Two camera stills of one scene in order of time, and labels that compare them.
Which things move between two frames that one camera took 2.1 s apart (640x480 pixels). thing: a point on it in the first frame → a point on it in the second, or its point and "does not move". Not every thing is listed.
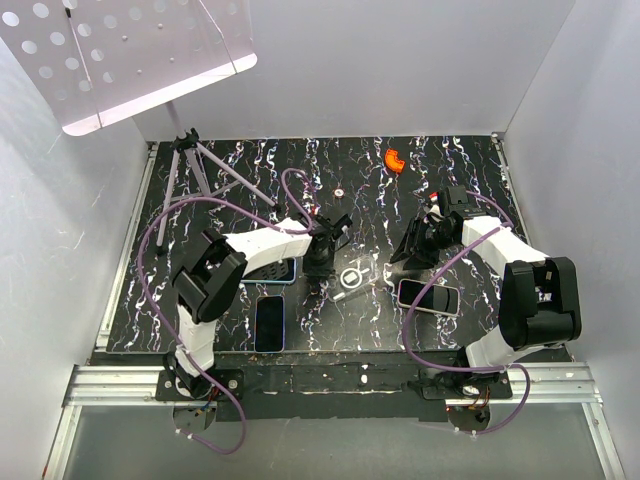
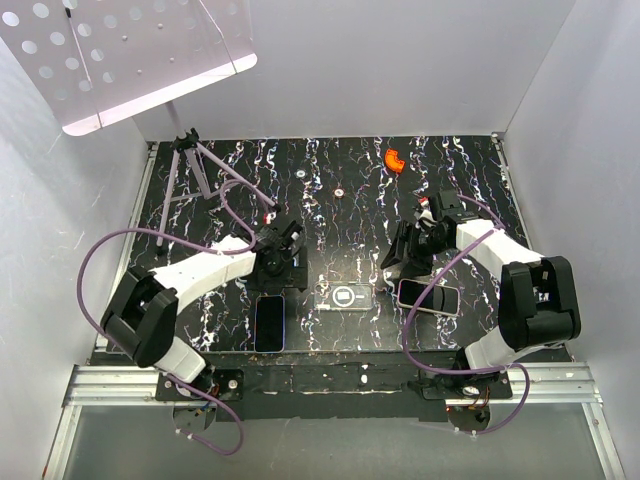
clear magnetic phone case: x=353 y=278 → x=344 y=296
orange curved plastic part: x=393 y=161 does not move
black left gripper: x=323 y=272 → x=262 y=281
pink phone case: x=441 y=298 does not move
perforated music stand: x=95 y=64 does not move
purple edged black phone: x=269 y=324 does not move
